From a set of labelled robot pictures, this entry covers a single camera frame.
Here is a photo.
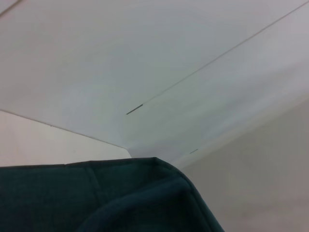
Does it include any dark teal insulated bag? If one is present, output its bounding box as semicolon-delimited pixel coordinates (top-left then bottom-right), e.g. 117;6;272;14
0;157;225;232

